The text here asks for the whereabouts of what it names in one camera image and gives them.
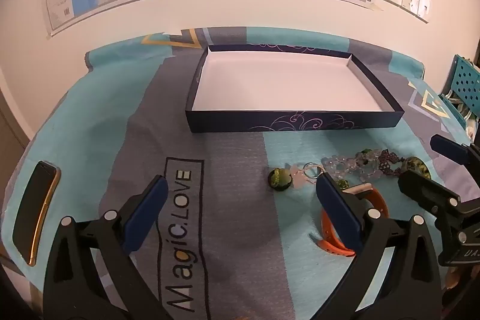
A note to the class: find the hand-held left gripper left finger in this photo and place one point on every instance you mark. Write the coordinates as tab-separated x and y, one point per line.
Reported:
146	215

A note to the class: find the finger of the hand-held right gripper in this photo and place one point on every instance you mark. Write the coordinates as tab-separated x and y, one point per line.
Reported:
448	148
427	190

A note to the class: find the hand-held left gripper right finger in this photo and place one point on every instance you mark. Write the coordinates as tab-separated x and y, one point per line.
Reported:
337	211

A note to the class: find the green tortoiseshell bangle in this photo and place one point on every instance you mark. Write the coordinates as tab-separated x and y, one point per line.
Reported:
416	164

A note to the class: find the dark blue shallow box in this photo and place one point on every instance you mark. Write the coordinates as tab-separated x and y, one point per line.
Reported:
281	87

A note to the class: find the person's right hand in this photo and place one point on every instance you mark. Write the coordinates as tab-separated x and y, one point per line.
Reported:
457	278

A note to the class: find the patterned fabric bundle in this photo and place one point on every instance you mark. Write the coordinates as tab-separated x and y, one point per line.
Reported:
459	110

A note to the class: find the green glass trinket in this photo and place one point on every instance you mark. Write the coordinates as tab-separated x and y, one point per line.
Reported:
279	179

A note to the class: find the blue perforated crate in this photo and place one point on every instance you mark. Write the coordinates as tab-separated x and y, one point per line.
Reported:
467	80

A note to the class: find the black smartphone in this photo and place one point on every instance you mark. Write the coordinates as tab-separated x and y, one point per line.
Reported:
33	207

